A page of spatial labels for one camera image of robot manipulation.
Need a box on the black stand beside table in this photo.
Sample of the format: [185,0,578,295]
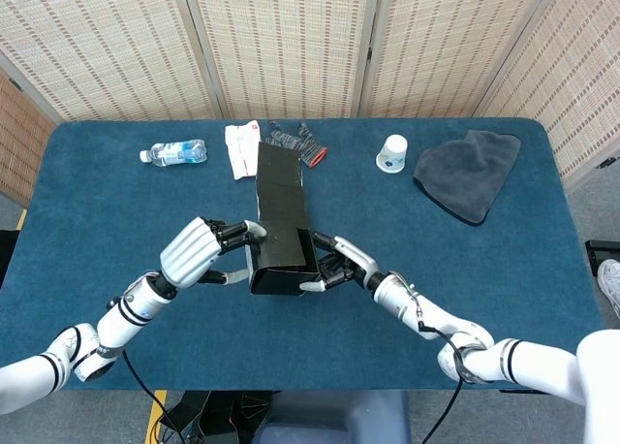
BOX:
[584,238,620,275]

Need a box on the dark grey towel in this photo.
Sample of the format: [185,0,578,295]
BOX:
[413,129,522,228]

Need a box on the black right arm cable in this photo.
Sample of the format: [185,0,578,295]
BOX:
[416,317,467,444]

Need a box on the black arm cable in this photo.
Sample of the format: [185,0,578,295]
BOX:
[120,349,188,444]
[416,317,467,444]

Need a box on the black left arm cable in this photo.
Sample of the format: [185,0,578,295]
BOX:
[120,349,188,444]

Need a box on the white tissue packet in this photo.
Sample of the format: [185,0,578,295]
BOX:
[224,120,265,181]

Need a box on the white floral paper cup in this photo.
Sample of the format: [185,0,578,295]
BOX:
[375,134,409,174]

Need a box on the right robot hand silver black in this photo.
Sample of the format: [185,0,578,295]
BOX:
[298,230,382,294]

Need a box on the white sneaker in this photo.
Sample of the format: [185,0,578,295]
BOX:
[596,259,620,319]

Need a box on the clear plastic water bottle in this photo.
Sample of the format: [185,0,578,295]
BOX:
[139,140,208,167]

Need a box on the woven folding screen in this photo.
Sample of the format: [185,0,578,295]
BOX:
[0,0,620,207]

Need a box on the blue grey robot torso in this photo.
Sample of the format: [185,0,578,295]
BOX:
[251,390,413,444]

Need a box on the grey knit glove red cuff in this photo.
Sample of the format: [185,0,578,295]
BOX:
[268,119,329,169]

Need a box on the blue table cloth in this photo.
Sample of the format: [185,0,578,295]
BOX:
[0,117,617,392]

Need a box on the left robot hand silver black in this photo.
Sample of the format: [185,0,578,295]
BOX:
[159,215,268,290]

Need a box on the black cardboard box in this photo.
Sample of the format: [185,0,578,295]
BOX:
[244,141,321,299]

